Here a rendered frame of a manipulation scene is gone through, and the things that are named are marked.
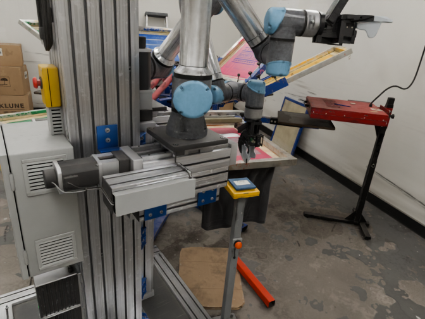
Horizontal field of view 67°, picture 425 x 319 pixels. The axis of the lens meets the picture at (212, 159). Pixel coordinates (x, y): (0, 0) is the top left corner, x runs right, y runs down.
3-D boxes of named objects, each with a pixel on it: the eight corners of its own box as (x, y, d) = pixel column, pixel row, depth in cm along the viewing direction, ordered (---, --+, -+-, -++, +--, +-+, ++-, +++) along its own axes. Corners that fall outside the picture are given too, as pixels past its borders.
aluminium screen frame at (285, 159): (296, 165, 178) (297, 159, 177) (195, 173, 159) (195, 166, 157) (238, 124, 246) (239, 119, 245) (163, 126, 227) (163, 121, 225)
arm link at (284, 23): (260, 36, 100) (264, 6, 97) (294, 38, 102) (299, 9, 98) (268, 37, 93) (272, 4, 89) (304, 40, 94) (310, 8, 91)
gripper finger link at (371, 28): (389, 38, 94) (355, 38, 98) (393, 16, 92) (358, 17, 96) (389, 37, 91) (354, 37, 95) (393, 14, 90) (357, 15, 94)
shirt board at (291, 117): (326, 125, 296) (328, 116, 293) (333, 138, 259) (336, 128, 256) (185, 107, 315) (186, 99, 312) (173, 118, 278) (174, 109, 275)
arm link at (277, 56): (281, 73, 109) (286, 38, 104) (293, 78, 98) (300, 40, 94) (258, 71, 107) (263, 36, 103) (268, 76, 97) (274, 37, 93)
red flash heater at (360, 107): (373, 115, 288) (377, 102, 284) (390, 129, 246) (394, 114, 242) (304, 107, 297) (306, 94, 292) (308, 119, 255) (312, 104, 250)
